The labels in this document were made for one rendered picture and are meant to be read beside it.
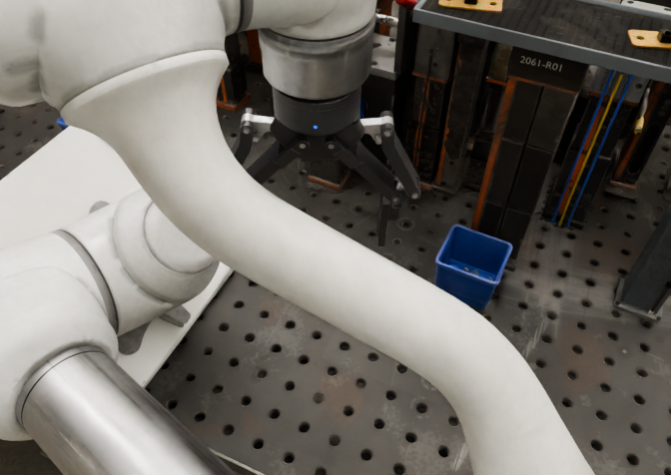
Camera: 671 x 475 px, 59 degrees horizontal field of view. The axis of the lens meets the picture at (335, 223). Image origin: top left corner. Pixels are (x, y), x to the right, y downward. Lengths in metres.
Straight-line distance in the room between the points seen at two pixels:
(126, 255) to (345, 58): 0.39
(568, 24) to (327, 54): 0.48
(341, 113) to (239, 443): 0.58
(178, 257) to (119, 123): 0.39
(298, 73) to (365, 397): 0.61
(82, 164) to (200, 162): 0.69
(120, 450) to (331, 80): 0.35
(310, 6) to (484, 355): 0.26
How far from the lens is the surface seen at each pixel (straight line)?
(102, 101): 0.34
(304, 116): 0.48
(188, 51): 0.34
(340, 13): 0.42
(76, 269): 0.72
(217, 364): 0.99
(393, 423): 0.93
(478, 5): 0.86
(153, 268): 0.72
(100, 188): 1.02
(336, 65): 0.44
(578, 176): 1.14
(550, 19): 0.86
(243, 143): 0.54
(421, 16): 0.83
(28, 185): 0.99
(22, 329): 0.65
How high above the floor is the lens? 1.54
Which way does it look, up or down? 47 degrees down
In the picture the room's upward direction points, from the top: straight up
